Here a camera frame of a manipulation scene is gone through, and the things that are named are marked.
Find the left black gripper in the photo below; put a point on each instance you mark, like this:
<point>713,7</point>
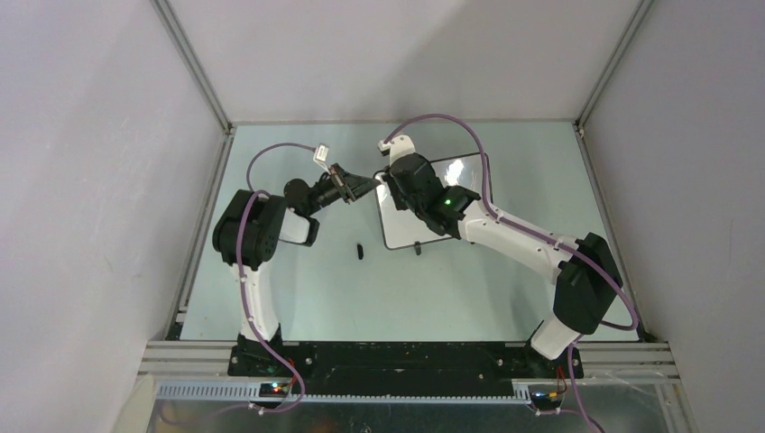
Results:
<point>348,186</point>

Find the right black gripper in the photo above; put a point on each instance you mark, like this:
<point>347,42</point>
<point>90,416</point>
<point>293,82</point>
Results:
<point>400,203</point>

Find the black framed whiteboard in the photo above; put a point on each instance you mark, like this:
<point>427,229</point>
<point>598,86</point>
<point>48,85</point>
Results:
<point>401,228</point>

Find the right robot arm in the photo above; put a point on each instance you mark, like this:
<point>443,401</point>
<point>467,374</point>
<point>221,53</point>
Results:
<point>583,271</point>

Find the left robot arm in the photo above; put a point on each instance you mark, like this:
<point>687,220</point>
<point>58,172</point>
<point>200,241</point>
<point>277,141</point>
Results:
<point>253,225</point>

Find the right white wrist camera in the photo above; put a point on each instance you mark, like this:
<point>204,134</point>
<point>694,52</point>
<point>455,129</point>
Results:
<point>395,148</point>

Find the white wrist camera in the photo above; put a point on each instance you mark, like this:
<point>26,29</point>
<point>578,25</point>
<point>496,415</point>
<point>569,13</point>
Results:
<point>395,148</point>
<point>320,157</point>

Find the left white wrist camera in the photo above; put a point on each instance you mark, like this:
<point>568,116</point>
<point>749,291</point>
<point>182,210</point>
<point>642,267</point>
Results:
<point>320,157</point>

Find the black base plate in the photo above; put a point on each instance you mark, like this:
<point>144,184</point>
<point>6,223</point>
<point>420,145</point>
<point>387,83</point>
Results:
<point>406,367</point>

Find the aluminium frame rail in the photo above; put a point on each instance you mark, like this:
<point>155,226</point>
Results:
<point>199,372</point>

